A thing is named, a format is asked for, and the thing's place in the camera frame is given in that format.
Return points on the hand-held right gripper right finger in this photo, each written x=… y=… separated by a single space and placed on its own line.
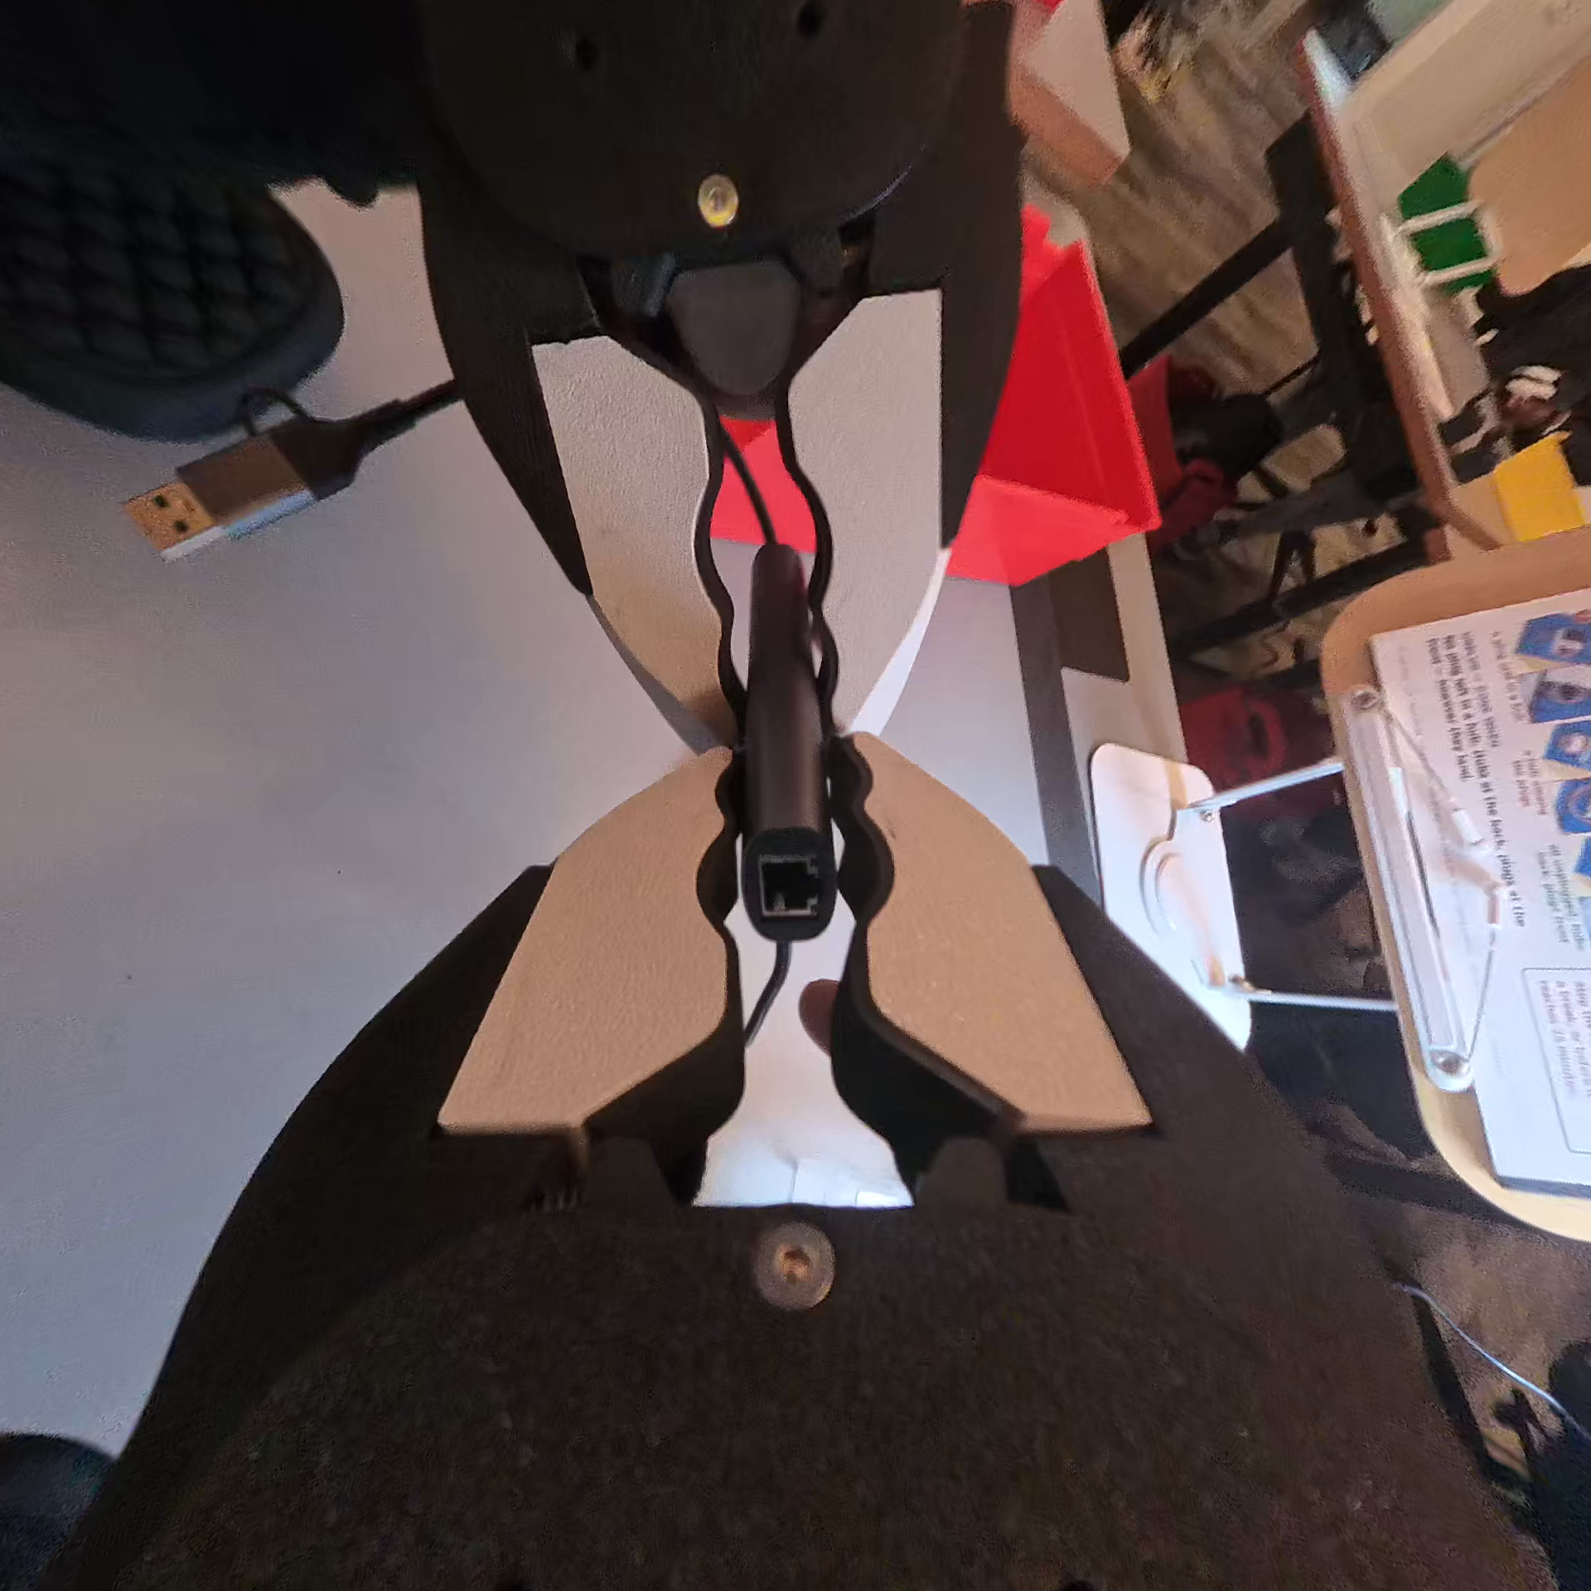
x=995 y=982

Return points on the green box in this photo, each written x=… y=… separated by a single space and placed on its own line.
x=1444 y=222

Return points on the person's left forearm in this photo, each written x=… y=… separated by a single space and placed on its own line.
x=187 y=74

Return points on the grey USB hub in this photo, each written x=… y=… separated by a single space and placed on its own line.
x=783 y=744

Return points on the yellow box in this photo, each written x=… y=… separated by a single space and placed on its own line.
x=1540 y=491

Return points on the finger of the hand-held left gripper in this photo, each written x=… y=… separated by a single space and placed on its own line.
x=634 y=496
x=884 y=496

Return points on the red plastic bin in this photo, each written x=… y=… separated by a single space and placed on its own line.
x=1069 y=434

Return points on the person's right hand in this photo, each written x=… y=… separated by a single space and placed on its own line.
x=820 y=1013

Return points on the instruction sheet on stand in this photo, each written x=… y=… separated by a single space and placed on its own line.
x=1493 y=582

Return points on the clear page holder bar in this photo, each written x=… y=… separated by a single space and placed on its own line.
x=1405 y=870

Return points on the printed instruction sheet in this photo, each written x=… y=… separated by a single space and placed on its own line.
x=1540 y=994

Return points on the red bag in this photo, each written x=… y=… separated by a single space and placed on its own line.
x=1256 y=735

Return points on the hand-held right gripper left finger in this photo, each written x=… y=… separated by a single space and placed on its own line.
x=597 y=982

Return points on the black textured rounded object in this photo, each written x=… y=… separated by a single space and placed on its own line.
x=151 y=284

